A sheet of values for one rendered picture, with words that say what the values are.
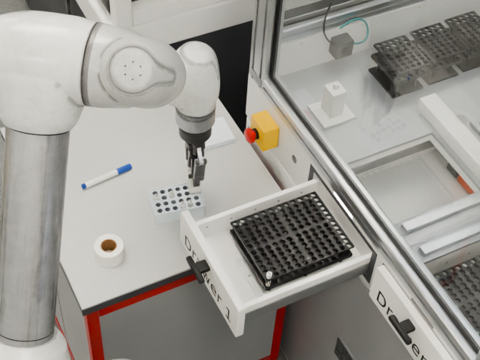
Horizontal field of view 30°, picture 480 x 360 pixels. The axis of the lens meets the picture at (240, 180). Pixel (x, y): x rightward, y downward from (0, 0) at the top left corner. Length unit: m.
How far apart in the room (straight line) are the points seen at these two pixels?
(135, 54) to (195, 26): 1.29
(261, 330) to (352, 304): 0.45
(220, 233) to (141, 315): 0.30
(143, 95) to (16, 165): 0.25
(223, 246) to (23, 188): 0.73
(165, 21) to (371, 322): 1.01
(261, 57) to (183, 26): 0.43
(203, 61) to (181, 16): 0.68
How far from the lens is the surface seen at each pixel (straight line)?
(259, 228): 2.02
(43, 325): 1.56
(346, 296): 2.20
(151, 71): 1.31
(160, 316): 2.26
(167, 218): 2.19
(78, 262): 2.14
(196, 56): 1.87
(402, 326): 1.91
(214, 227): 2.06
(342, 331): 2.31
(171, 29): 2.56
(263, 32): 2.15
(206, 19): 2.59
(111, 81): 1.32
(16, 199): 1.46
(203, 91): 1.90
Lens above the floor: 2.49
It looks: 49 degrees down
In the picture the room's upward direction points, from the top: 4 degrees clockwise
